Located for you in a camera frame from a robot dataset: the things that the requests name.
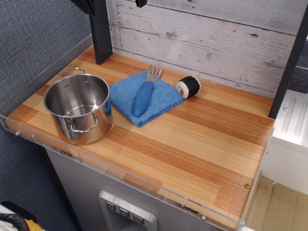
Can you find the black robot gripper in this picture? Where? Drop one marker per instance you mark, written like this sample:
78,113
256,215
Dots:
86,6

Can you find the stainless steel pot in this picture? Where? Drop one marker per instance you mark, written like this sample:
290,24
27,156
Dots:
80,107

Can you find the blue folded cloth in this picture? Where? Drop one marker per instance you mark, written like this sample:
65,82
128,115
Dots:
164,97

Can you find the clear acrylic edge guard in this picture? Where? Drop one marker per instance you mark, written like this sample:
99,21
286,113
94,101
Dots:
202,156

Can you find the toy sushi roll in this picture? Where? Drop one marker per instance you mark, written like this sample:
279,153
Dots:
188,86

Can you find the grey toy fridge cabinet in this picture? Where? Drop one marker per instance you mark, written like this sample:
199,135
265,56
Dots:
83,184

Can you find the silver dispenser panel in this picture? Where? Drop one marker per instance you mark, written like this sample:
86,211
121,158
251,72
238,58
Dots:
125,213

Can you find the black and yellow object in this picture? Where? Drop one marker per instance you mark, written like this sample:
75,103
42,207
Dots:
15,218

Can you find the white ribbed side counter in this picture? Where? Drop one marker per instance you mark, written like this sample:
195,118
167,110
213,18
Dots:
291,123

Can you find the left dark vertical post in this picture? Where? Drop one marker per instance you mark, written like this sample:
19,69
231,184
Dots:
100,30

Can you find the dark vertical post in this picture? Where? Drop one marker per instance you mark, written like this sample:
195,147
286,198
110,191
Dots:
290,66
100,30

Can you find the blue handled fork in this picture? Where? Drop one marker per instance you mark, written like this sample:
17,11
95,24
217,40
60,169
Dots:
144,93

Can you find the right dark vertical post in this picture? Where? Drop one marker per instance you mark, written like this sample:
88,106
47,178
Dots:
290,66

